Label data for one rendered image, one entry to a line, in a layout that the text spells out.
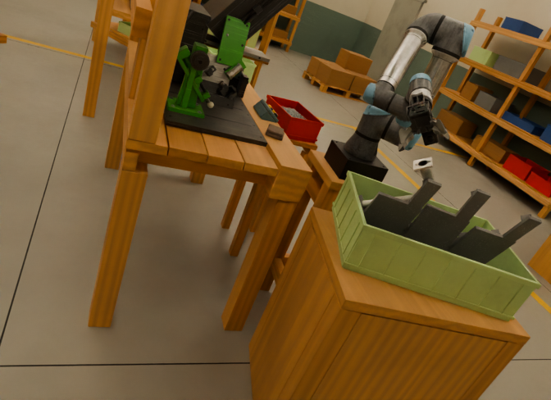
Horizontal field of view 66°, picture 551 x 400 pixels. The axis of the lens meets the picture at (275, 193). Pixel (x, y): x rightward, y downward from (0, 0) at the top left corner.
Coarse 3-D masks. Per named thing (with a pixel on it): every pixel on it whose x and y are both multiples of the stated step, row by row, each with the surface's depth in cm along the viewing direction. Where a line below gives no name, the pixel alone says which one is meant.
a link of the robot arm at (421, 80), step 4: (412, 76) 153; (416, 76) 152; (420, 76) 150; (424, 76) 150; (428, 76) 151; (412, 80) 151; (416, 80) 150; (420, 80) 149; (424, 80) 148; (428, 80) 149; (412, 84) 150; (416, 84) 148; (420, 84) 147; (424, 84) 147; (428, 84) 148; (412, 88) 148; (416, 88) 147; (420, 88) 146; (424, 88) 145; (428, 88) 146; (408, 92) 152; (408, 96) 153; (408, 100) 153
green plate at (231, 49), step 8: (232, 24) 193; (240, 24) 194; (248, 24) 196; (224, 32) 193; (232, 32) 194; (240, 32) 195; (224, 40) 194; (232, 40) 195; (240, 40) 196; (224, 48) 195; (232, 48) 196; (240, 48) 197; (224, 56) 196; (232, 56) 197; (240, 56) 198; (224, 64) 197; (232, 64) 198
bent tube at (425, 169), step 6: (414, 162) 129; (420, 162) 129; (426, 162) 128; (432, 162) 126; (414, 168) 127; (420, 168) 126; (426, 168) 126; (426, 174) 128; (402, 198) 139; (408, 198) 138; (366, 204) 144
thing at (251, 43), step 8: (200, 0) 507; (96, 16) 532; (96, 24) 529; (112, 24) 546; (120, 24) 521; (128, 24) 535; (272, 24) 463; (112, 32) 520; (120, 32) 523; (128, 32) 519; (208, 32) 457; (264, 32) 470; (272, 32) 471; (120, 40) 515; (248, 40) 463; (256, 40) 476; (264, 40) 472; (256, 48) 483; (264, 48) 474; (256, 64) 484; (256, 72) 486; (256, 80) 495
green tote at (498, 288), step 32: (352, 192) 150; (384, 192) 167; (352, 224) 140; (480, 224) 172; (352, 256) 133; (384, 256) 133; (416, 256) 132; (448, 256) 131; (512, 256) 150; (416, 288) 137; (448, 288) 137; (480, 288) 137; (512, 288) 136
